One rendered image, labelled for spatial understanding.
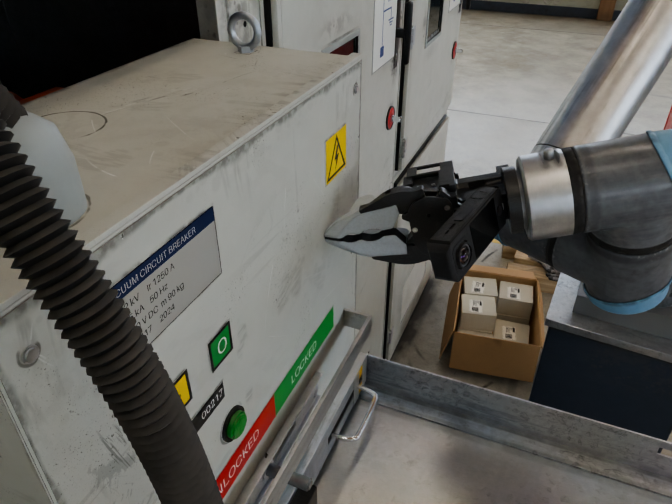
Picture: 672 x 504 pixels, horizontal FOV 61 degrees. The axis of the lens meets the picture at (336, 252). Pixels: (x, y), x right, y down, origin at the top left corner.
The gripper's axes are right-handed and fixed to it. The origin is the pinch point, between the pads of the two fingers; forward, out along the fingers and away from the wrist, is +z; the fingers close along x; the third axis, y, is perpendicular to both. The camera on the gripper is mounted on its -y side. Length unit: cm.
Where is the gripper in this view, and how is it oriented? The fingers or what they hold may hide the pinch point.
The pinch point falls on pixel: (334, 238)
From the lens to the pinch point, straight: 63.2
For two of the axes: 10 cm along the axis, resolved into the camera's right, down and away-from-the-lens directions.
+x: -2.6, -8.2, -5.1
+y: 1.3, -5.5, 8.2
